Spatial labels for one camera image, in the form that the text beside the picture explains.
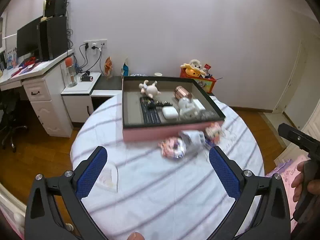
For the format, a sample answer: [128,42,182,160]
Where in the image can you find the pink anime figure pack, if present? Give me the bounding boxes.
[158,137,186,159]

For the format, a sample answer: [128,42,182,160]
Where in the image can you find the white round-head figurine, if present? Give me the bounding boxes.
[178,98,198,120]

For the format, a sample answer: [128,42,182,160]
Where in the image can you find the black TV remote control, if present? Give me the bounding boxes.
[139,97,161,125]

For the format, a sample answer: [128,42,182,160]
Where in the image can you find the rose gold metal cup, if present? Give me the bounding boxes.
[174,86,193,100]

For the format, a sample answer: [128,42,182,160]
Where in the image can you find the white earbuds case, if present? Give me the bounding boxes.
[162,106,179,120]

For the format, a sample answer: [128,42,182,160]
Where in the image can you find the pink pig figurine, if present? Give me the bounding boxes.
[138,80,161,99]

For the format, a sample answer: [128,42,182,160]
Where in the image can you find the white charger adapter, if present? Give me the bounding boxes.
[192,99,206,111]

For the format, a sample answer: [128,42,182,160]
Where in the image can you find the right hand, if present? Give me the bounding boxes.
[291,161,320,202]

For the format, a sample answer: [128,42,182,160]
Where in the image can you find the left hand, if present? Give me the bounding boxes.
[127,232,145,240]

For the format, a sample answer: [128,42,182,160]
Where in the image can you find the heart-shaped wifi sign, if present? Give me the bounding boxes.
[96,163,118,193]

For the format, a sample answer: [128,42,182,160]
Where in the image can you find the white striped quilted tablecloth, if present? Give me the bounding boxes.
[70,94,266,240]

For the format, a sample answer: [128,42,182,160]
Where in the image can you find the pink Hello Kitty block figure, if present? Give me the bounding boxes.
[204,122,224,145]

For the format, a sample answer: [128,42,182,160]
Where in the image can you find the white low side cabinet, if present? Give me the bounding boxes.
[61,72,101,123]

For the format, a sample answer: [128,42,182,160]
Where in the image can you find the orange toy storage box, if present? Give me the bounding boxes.
[180,68,216,94]

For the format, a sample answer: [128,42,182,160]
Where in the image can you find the black office chair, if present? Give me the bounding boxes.
[1,90,28,153]

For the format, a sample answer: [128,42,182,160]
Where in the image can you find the white desk with drawers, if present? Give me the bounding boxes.
[1,49,74,138]

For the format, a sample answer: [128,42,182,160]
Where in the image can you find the white plush toy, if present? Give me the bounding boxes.
[180,59,206,77]

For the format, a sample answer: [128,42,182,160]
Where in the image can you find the orange-cap water bottle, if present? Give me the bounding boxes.
[65,57,77,87]

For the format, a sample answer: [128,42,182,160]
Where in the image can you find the pink storage box tray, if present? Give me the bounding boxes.
[122,76,225,141]

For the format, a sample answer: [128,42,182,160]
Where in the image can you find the orange snack bag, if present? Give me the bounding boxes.
[104,56,113,79]

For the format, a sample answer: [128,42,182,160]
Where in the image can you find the blue white snack bag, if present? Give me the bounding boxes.
[121,57,130,77]

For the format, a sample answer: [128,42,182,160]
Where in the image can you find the black computer monitor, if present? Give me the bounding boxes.
[17,16,42,57]

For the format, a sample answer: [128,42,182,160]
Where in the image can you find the black computer tower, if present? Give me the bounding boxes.
[37,16,68,62]

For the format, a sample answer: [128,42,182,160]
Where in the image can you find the black speaker on tower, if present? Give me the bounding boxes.
[44,0,67,17]

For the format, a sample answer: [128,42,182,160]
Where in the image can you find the wall power outlet strip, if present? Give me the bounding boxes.
[84,39,107,49]

